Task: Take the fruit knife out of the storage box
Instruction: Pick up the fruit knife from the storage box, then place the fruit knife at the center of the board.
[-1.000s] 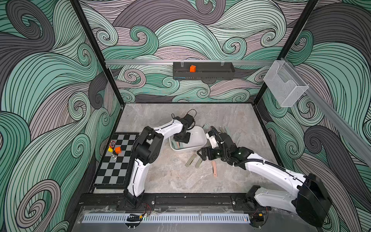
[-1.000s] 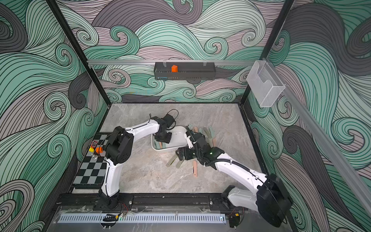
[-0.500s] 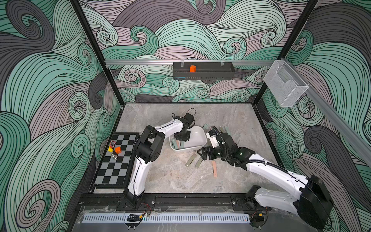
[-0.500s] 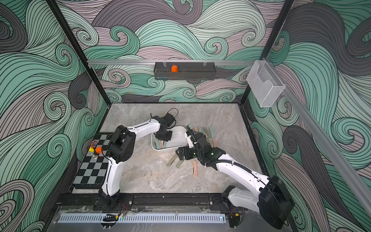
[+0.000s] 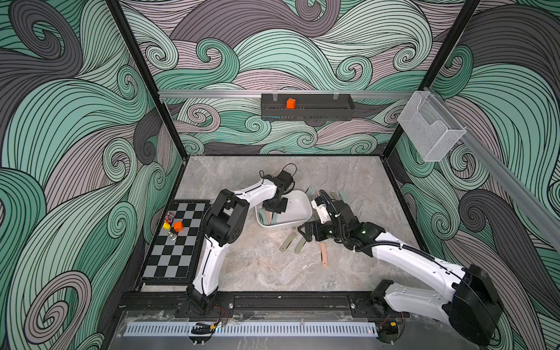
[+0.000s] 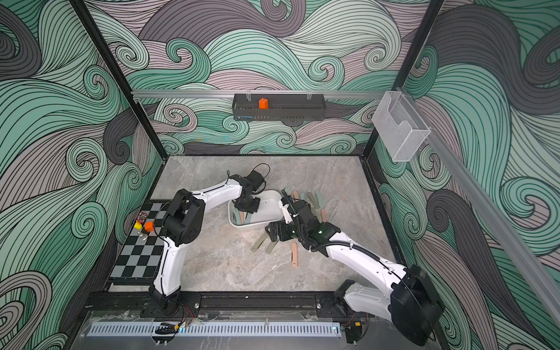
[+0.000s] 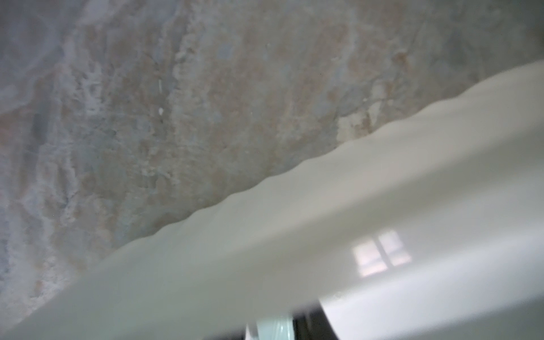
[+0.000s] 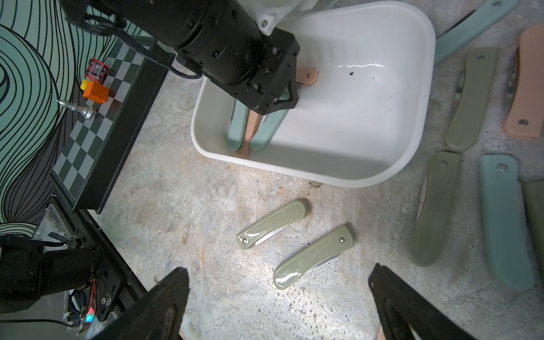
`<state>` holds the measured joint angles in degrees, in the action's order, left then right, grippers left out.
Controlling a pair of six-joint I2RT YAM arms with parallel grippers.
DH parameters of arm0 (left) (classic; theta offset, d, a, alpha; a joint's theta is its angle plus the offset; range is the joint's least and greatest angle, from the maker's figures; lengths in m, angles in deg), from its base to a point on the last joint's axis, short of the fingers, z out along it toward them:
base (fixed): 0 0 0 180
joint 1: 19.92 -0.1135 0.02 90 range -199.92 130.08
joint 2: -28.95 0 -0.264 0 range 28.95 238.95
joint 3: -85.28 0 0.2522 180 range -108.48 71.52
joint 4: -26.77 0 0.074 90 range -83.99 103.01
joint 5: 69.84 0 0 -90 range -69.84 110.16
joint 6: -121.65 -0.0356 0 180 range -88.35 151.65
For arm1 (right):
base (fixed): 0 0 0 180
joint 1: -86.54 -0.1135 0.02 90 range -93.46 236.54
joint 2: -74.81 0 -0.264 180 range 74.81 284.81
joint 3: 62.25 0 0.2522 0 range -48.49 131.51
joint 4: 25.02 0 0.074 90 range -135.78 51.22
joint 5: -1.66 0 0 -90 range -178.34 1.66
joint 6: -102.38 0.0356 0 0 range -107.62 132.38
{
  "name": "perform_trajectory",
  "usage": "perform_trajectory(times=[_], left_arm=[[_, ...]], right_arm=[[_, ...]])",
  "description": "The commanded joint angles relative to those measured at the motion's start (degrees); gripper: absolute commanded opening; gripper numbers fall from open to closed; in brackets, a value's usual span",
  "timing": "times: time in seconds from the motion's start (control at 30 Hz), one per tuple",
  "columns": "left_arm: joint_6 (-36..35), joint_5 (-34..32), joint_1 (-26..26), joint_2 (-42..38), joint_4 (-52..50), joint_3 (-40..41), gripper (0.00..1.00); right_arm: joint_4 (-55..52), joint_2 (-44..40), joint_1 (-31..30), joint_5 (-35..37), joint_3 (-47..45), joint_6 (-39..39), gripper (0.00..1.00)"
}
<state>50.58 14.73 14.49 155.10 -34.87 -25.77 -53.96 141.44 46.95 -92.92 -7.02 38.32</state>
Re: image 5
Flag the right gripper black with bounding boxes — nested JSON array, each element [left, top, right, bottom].
[[300, 217, 349, 242]]

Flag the white storage box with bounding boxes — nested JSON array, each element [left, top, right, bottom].
[[254, 189, 314, 230]]

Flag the pink knife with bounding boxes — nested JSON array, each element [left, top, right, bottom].
[[319, 241, 328, 268]]

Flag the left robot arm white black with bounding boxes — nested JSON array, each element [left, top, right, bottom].
[[187, 170, 294, 314]]

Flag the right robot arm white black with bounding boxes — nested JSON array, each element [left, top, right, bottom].
[[298, 197, 503, 347]]

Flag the orange cube on shelf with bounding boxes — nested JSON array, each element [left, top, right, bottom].
[[286, 98, 296, 109]]

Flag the small colourful toy blocks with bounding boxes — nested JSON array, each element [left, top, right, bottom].
[[163, 211, 184, 241]]

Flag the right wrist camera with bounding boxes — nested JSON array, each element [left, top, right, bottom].
[[311, 190, 345, 224]]

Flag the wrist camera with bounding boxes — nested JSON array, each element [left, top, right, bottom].
[[311, 190, 345, 224], [276, 163, 298, 195]]

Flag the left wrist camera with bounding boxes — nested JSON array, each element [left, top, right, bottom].
[[276, 163, 298, 195]]

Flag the black wall shelf tray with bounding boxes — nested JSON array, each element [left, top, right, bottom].
[[260, 94, 356, 123]]

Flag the aluminium rail back wall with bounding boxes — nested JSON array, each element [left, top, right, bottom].
[[157, 89, 414, 99]]

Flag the aluminium rail wall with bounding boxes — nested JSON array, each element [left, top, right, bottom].
[[461, 128, 560, 255], [157, 89, 414, 99]]

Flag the clear plastic wall bin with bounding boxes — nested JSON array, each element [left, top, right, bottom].
[[398, 90, 466, 163]]

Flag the white slotted cable duct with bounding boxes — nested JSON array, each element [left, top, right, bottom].
[[123, 321, 378, 338]]

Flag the aluminium rail right wall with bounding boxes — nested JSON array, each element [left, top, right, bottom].
[[461, 128, 560, 255]]

